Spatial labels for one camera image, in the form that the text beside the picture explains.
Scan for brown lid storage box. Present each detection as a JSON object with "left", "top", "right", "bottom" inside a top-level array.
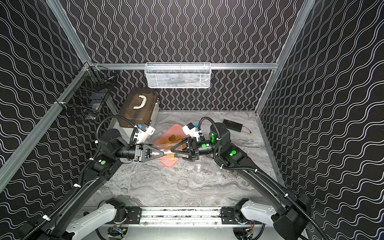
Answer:
[{"left": 118, "top": 88, "right": 160, "bottom": 128}]

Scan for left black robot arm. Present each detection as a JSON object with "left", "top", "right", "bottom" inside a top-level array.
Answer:
[{"left": 21, "top": 122, "right": 165, "bottom": 240}]

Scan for pink plastic tray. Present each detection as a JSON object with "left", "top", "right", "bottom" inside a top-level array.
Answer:
[{"left": 154, "top": 124, "right": 188, "bottom": 168}]

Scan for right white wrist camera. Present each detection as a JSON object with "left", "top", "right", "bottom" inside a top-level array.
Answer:
[{"left": 182, "top": 123, "right": 200, "bottom": 139}]

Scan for black wire basket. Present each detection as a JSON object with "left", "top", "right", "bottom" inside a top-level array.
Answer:
[{"left": 61, "top": 66, "right": 118, "bottom": 122}]

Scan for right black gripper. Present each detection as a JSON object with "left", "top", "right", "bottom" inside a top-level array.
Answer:
[{"left": 172, "top": 139, "right": 223, "bottom": 161}]

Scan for black battery pack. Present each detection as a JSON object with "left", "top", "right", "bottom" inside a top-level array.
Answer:
[{"left": 223, "top": 120, "right": 243, "bottom": 133}]

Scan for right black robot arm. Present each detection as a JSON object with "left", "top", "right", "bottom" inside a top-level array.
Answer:
[{"left": 171, "top": 117, "right": 328, "bottom": 240}]

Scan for clear jar orange cookies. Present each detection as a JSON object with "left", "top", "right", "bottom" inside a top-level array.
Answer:
[{"left": 159, "top": 148, "right": 180, "bottom": 161}]

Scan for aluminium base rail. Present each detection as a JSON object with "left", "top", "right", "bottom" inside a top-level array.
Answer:
[{"left": 121, "top": 202, "right": 276, "bottom": 227}]

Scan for white wire basket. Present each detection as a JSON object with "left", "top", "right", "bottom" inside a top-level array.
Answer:
[{"left": 144, "top": 62, "right": 212, "bottom": 89}]

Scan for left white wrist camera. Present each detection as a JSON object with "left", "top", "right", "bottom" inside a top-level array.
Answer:
[{"left": 134, "top": 124, "right": 155, "bottom": 144}]

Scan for orange swirl cookie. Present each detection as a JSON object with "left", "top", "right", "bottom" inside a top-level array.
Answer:
[{"left": 169, "top": 135, "right": 176, "bottom": 142}]

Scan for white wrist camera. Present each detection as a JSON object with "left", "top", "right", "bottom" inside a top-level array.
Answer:
[
  {"left": 134, "top": 124, "right": 155, "bottom": 144},
  {"left": 182, "top": 123, "right": 200, "bottom": 139}
]

